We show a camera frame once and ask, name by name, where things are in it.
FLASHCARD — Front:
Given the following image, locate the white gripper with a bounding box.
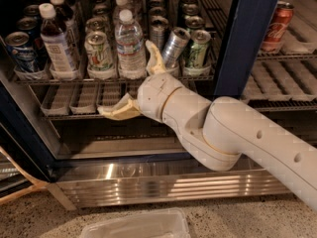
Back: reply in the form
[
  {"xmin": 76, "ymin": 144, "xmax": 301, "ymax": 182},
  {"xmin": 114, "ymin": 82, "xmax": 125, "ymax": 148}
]
[{"xmin": 97, "ymin": 40, "xmax": 183, "ymax": 122}]

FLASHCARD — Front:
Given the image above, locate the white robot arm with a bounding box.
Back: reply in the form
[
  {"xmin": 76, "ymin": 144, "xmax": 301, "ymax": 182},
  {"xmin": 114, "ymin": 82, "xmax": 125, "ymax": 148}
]
[{"xmin": 98, "ymin": 41, "xmax": 317, "ymax": 210}]

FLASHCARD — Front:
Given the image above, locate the front dark tea bottle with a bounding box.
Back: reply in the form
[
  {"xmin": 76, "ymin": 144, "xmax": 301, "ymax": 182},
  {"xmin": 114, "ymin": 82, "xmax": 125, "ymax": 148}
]
[{"xmin": 39, "ymin": 3, "xmax": 77, "ymax": 72}]

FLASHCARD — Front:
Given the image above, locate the dark tea bottle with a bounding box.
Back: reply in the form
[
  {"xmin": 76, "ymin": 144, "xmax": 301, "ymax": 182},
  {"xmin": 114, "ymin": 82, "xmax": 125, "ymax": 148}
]
[
  {"xmin": 50, "ymin": 0, "xmax": 80, "ymax": 59},
  {"xmin": 39, "ymin": 3, "xmax": 77, "ymax": 72}
]

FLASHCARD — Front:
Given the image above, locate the steel fridge base grille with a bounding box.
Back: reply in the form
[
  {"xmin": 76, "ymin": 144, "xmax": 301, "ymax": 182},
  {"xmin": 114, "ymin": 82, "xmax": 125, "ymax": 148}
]
[{"xmin": 48, "ymin": 153, "xmax": 288, "ymax": 210}]

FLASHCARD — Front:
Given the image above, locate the front green white soda can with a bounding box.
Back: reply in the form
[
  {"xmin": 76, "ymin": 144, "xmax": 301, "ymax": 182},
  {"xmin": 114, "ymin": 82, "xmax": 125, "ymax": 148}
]
[{"xmin": 84, "ymin": 31, "xmax": 114, "ymax": 71}]

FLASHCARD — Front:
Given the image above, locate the upright silver can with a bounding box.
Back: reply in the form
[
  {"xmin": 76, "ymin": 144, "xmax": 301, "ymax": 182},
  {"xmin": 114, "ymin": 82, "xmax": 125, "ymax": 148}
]
[{"xmin": 150, "ymin": 16, "xmax": 169, "ymax": 51}]

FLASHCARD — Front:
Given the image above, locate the tilted silver can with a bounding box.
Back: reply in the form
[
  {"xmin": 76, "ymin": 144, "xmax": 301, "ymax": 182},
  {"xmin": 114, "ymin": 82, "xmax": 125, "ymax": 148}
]
[{"xmin": 161, "ymin": 27, "xmax": 190, "ymax": 67}]

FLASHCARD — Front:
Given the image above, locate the front green lime can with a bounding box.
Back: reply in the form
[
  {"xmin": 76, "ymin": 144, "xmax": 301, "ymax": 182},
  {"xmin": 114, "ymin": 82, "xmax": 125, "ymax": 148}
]
[{"xmin": 184, "ymin": 30, "xmax": 211, "ymax": 68}]

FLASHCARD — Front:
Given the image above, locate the green lime can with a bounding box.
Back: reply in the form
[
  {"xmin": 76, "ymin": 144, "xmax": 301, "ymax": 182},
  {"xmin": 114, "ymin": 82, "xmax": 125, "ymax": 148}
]
[
  {"xmin": 185, "ymin": 16, "xmax": 205, "ymax": 33},
  {"xmin": 184, "ymin": 30, "xmax": 211, "ymax": 68}
]

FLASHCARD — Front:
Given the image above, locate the front blue soda can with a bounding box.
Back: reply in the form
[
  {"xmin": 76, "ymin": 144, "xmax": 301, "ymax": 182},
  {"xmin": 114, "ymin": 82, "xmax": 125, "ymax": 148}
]
[{"xmin": 5, "ymin": 32, "xmax": 40, "ymax": 72}]

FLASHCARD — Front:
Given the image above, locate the blue soda can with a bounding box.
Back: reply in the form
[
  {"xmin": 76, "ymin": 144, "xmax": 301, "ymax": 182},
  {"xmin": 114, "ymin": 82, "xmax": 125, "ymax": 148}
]
[
  {"xmin": 16, "ymin": 17, "xmax": 48, "ymax": 70},
  {"xmin": 5, "ymin": 32, "xmax": 40, "ymax": 72}
]

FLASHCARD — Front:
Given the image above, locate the clear plastic bin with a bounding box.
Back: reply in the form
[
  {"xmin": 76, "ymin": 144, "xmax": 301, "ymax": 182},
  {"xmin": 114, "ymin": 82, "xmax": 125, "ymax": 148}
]
[{"xmin": 79, "ymin": 207, "xmax": 191, "ymax": 238}]

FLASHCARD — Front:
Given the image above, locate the red cola can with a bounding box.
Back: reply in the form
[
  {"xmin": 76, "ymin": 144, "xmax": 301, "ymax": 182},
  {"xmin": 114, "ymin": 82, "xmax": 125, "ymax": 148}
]
[{"xmin": 261, "ymin": 1, "xmax": 294, "ymax": 52}]

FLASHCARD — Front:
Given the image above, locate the lower wire shelf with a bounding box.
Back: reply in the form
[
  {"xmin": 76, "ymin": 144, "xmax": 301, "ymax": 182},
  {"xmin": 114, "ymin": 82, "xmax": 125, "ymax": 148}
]
[{"xmin": 31, "ymin": 81, "xmax": 317, "ymax": 120}]

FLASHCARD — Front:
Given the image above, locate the wire shelf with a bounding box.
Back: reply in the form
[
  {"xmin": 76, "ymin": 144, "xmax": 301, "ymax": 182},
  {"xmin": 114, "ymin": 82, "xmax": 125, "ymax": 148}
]
[
  {"xmin": 14, "ymin": 0, "xmax": 227, "ymax": 84},
  {"xmin": 31, "ymin": 81, "xmax": 317, "ymax": 120}
]

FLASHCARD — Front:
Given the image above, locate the top wire shelf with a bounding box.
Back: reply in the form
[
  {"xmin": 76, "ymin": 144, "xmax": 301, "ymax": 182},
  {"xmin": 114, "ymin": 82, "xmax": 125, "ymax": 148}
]
[{"xmin": 14, "ymin": 0, "xmax": 227, "ymax": 84}]

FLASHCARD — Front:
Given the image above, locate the blue fridge door frame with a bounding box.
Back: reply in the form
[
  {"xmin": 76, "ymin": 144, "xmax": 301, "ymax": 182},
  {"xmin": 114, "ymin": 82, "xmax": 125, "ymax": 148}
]
[{"xmin": 212, "ymin": 0, "xmax": 278, "ymax": 98}]

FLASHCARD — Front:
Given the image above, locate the wooden frame at left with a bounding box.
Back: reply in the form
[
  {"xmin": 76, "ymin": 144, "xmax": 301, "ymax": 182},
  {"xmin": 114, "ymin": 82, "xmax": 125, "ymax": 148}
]
[{"xmin": 0, "ymin": 147, "xmax": 48, "ymax": 205}]

